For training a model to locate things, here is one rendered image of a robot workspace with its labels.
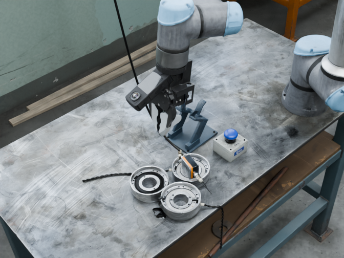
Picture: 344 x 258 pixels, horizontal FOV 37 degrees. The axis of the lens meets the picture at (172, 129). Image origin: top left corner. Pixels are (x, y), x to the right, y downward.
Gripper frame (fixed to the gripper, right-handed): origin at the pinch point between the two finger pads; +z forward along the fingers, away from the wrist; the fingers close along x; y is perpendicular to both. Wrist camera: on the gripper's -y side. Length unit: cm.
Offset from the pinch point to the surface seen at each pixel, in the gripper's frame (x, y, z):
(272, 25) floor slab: 114, 200, 73
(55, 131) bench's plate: 37.4, -9.3, 19.7
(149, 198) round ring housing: -4.7, -6.0, 16.4
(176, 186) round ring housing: -6.4, 1.8, 14.9
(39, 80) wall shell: 156, 46, 85
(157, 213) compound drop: -8.5, -6.0, 18.5
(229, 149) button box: -7.3, 20.5, 10.8
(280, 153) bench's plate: -15.4, 34.0, 13.5
